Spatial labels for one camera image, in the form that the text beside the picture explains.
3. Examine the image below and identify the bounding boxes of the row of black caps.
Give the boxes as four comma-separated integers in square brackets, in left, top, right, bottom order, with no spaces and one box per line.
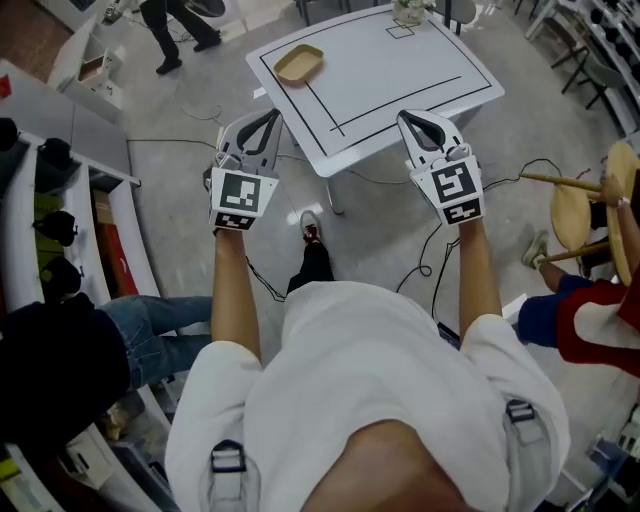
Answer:
[587,3,640,64]

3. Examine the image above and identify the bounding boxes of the person's right forearm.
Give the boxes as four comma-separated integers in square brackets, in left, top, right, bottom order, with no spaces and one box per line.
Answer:
[456,217,504,350]

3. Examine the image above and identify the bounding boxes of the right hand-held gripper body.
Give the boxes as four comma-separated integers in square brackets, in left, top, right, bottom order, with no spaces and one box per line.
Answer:
[409,144,486,228]

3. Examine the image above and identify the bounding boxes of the white shelf unit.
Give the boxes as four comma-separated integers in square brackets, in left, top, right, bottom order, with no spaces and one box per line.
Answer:
[0,128,174,512]

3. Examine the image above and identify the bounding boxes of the white cabinet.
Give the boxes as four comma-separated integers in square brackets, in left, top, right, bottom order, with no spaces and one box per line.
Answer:
[0,58,142,189]

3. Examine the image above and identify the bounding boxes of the white cable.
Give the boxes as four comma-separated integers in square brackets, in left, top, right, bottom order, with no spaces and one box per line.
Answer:
[178,102,224,137]

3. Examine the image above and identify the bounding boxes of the grey harness strap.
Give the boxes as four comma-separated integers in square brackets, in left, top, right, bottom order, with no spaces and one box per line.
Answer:
[198,438,262,512]
[501,398,550,447]

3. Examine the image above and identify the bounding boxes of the person's white shirt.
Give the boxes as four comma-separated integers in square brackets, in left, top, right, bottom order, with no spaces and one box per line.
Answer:
[164,279,572,512]

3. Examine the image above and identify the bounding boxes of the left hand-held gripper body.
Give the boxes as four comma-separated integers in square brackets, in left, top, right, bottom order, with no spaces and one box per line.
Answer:
[204,148,281,233]

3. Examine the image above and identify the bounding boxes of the open white cardboard box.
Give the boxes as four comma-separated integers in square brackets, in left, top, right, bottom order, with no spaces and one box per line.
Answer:
[73,46,124,109]

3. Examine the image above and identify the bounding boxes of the grey chair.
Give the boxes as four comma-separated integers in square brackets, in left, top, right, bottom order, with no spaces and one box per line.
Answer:
[439,0,477,37]
[549,47,627,112]

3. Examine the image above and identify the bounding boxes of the black round chair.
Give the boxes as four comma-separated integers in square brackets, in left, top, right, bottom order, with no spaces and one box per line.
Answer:
[181,0,228,19]

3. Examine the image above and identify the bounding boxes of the black cap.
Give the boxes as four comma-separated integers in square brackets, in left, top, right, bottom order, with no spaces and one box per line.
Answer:
[38,138,74,172]
[0,117,20,152]
[39,256,83,302]
[31,210,79,248]

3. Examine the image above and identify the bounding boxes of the person's leg in black trousers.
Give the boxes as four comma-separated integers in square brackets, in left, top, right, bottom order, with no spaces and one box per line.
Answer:
[286,239,336,297]

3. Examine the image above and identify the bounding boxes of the black cable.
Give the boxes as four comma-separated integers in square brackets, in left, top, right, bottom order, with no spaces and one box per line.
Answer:
[395,158,609,322]
[244,253,290,304]

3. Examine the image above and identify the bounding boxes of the wooden stool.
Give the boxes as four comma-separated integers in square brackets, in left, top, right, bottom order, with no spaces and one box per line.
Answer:
[519,141,640,288]

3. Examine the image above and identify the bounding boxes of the red box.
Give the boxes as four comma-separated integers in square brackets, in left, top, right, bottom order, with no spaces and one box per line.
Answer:
[91,189,140,297]

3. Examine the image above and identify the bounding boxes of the person's neck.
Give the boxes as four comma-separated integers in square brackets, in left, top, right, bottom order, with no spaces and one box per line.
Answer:
[298,418,502,512]

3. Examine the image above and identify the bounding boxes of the person's white red shoe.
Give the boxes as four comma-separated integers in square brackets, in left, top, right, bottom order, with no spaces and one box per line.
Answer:
[298,209,324,246]

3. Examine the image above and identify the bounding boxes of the white table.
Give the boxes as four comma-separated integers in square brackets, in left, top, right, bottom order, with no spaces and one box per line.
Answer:
[244,2,506,217]

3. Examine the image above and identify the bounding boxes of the tan oval tray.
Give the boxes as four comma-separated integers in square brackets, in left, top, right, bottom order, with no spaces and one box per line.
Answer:
[273,43,327,88]

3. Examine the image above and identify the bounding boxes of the person's left forearm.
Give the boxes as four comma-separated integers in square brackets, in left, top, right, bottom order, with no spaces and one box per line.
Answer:
[209,227,264,362]

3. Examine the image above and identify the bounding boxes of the white flower pot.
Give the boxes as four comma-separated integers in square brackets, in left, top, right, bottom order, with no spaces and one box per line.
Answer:
[391,0,437,26]

